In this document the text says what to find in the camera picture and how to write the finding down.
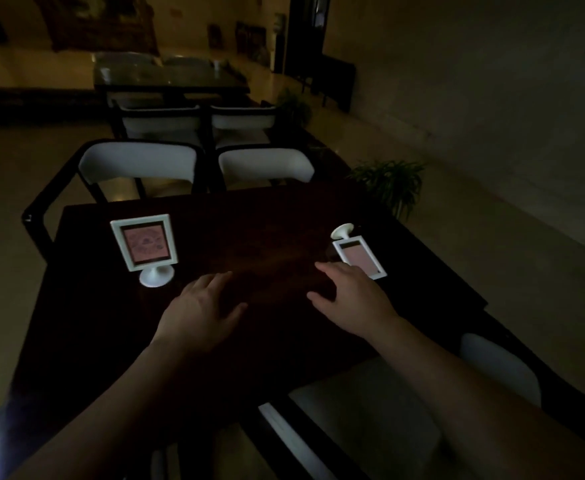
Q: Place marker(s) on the dark glass-top dining table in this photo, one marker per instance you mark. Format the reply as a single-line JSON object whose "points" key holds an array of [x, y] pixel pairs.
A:
{"points": [[170, 77]]}

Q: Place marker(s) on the white cup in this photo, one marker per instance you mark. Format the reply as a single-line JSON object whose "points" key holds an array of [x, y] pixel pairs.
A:
{"points": [[105, 74]]}

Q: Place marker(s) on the person's left forearm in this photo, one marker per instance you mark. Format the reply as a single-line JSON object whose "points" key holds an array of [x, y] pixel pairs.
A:
{"points": [[122, 409]]}

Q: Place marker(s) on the white narrow sign frame stand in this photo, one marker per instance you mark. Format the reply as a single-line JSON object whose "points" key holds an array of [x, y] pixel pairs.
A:
{"points": [[358, 256]]}

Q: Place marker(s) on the small green potted plant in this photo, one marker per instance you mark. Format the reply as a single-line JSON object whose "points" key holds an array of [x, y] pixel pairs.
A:
{"points": [[293, 108]]}

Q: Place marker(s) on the person's right forearm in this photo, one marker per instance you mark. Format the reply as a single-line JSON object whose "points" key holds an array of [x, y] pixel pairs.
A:
{"points": [[462, 404]]}

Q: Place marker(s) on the person's left thumb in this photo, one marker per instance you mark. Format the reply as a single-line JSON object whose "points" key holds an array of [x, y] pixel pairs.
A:
{"points": [[237, 312]]}

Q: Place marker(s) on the person's right hand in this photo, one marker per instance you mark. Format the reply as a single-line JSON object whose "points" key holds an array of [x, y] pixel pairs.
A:
{"points": [[360, 302]]}

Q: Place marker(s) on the white square sign frame stand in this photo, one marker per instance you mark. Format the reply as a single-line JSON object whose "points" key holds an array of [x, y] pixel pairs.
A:
{"points": [[145, 243]]}

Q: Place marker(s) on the person's right thumb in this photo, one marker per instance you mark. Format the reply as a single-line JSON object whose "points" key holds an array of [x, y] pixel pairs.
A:
{"points": [[320, 300]]}

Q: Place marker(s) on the white chair with black frame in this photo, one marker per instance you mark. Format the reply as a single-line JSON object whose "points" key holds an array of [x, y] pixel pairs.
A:
{"points": [[265, 164], [382, 414], [137, 162], [242, 120], [160, 123]]}

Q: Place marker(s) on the dark side cabinet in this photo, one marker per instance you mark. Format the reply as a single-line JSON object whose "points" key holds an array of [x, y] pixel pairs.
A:
{"points": [[333, 79]]}

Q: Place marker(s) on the leaning framed pictures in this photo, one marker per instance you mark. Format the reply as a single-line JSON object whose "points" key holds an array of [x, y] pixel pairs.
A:
{"points": [[250, 42]]}

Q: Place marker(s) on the person's left hand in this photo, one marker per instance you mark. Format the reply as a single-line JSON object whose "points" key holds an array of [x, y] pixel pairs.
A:
{"points": [[195, 317]]}

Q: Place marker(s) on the person's left middle finger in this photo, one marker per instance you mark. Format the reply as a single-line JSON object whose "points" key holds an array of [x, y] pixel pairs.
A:
{"points": [[204, 283]]}

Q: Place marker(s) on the large green potted plant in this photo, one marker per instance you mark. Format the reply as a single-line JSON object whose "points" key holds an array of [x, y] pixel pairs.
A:
{"points": [[392, 183]]}

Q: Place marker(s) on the large wall painting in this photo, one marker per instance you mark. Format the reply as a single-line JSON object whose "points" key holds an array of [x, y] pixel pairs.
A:
{"points": [[100, 22]]}

